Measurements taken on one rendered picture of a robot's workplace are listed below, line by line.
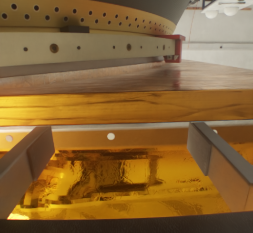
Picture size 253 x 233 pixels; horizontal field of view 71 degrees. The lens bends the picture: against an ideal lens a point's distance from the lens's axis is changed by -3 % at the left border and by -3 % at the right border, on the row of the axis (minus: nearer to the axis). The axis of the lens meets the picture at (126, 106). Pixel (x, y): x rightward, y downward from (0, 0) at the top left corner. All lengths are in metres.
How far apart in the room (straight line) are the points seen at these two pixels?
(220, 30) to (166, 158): 6.15
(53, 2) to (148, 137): 0.27
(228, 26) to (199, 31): 0.89
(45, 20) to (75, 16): 0.06
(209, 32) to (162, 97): 6.00
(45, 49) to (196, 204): 0.33
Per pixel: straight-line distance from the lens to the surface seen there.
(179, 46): 0.64
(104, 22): 0.41
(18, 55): 0.31
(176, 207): 0.31
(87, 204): 0.29
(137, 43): 0.42
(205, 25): 6.20
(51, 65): 0.38
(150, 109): 0.26
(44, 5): 0.36
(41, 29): 0.38
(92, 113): 0.26
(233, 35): 6.56
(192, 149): 0.16
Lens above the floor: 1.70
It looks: 17 degrees up
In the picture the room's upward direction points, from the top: 179 degrees clockwise
